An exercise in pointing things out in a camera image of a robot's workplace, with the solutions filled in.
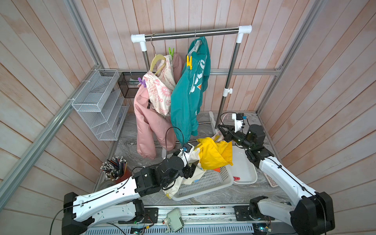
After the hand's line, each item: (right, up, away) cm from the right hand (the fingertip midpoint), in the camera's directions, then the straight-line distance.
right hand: (218, 125), depth 76 cm
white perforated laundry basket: (-3, -33, +8) cm, 34 cm away
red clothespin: (+13, -32, +9) cm, 36 cm away
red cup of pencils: (-55, -24, +2) cm, 60 cm away
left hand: (-15, -16, -8) cm, 24 cm away
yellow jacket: (-3, -15, -5) cm, 16 cm away
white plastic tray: (+17, -25, +9) cm, 32 cm away
